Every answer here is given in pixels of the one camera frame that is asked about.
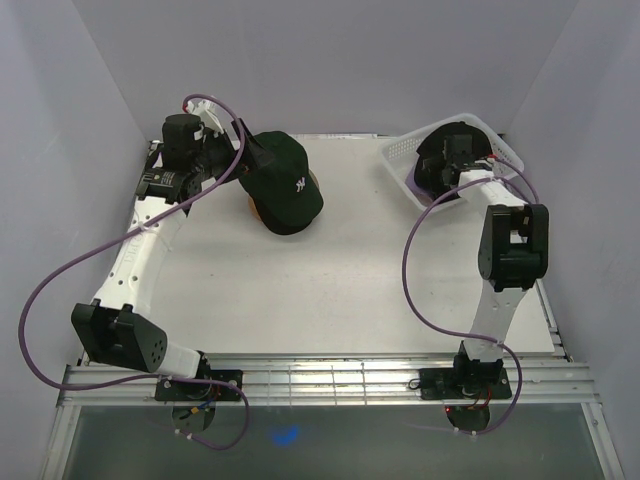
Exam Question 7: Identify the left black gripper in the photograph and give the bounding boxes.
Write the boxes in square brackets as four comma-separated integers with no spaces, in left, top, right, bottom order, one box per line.
[191,119,274,185]

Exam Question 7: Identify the black cap gold logo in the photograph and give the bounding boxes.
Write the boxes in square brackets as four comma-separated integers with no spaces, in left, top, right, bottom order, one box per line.
[412,122,493,200]

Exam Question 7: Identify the dark green NY cap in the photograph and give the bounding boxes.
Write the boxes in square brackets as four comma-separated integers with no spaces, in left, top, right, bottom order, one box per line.
[239,131,324,221]

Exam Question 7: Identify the purple cap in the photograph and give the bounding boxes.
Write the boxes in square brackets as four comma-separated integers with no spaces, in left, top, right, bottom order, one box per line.
[405,168,432,204]

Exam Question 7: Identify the black NY baseball cap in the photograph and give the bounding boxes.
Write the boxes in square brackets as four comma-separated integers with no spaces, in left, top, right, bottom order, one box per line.
[257,209,313,236]

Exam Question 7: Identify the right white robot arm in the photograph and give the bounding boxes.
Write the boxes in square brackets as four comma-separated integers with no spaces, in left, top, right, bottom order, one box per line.
[414,122,549,399]

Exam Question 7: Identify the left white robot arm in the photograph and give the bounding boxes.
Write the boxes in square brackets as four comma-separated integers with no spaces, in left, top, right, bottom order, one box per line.
[71,113,271,400]

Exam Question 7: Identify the wooden hat stand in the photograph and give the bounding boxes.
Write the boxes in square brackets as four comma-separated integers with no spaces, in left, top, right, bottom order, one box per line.
[247,170,319,221]

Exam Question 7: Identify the white plastic basket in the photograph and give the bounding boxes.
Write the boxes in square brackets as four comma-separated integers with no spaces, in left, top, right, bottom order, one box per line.
[379,113,524,212]

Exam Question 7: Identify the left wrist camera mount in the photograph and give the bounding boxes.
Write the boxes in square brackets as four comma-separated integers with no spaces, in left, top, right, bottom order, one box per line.
[182,99,224,133]

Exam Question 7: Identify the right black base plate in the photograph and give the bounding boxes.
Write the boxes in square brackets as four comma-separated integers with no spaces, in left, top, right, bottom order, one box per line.
[418,367,512,400]

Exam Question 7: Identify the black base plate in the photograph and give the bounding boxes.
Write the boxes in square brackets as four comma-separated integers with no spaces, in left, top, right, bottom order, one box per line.
[154,369,244,402]
[418,367,512,400]

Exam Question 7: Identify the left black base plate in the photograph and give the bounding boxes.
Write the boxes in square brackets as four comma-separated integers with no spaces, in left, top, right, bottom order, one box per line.
[154,369,244,402]

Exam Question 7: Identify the aluminium rail frame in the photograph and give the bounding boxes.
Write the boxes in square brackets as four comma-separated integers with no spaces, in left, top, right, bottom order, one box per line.
[42,356,624,479]

